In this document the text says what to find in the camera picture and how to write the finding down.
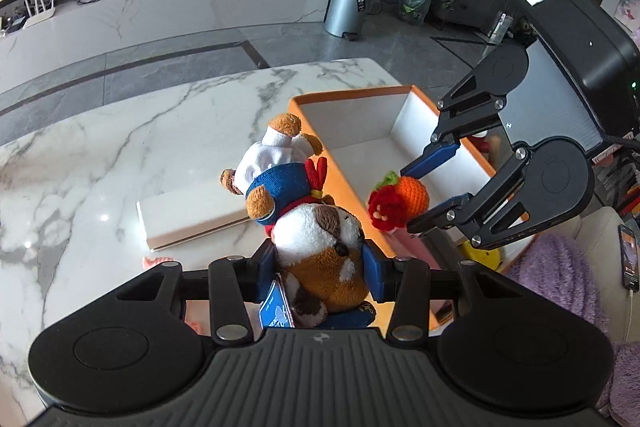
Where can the silver trash can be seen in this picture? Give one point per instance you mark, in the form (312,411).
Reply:
(345,18)

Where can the orange white storage box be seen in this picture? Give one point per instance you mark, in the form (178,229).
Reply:
(368,132)

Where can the white flat box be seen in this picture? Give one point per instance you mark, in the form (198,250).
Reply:
(188,213)

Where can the red white mug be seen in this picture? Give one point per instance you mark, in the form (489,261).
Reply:
(483,142)

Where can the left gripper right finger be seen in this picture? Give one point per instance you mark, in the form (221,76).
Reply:
(405,282)

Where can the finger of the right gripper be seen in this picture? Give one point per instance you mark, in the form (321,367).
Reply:
(433,156)
(442,216)

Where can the yellow toy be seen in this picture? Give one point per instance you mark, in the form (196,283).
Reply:
(492,259)

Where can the crochet orange strawberry toy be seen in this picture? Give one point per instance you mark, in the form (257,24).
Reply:
(396,200)

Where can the white wifi router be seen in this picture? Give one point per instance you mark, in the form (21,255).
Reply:
(37,11)

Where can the plush dog toy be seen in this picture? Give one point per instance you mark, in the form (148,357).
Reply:
(317,243)

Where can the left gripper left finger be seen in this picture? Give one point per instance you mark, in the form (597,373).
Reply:
(232,283)

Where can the smartphone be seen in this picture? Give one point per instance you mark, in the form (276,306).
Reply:
(629,258)

